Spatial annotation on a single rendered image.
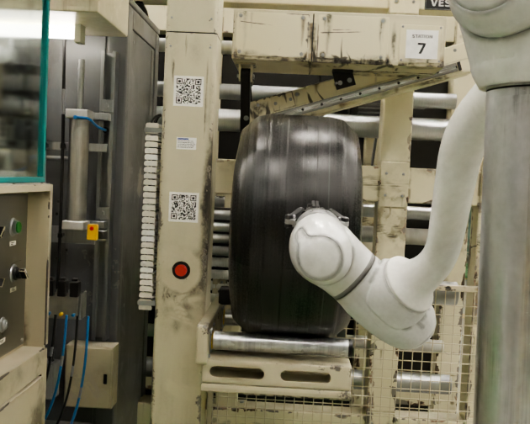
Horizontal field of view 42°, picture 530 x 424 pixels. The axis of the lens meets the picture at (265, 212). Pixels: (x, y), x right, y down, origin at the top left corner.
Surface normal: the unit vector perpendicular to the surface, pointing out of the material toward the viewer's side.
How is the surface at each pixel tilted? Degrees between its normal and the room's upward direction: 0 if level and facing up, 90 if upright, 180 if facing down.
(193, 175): 90
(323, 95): 90
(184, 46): 90
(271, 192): 70
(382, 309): 111
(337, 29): 90
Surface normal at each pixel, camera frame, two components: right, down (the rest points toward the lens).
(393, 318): -0.25, 0.48
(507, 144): -0.78, 0.01
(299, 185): -0.02, -0.35
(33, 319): -0.04, 0.05
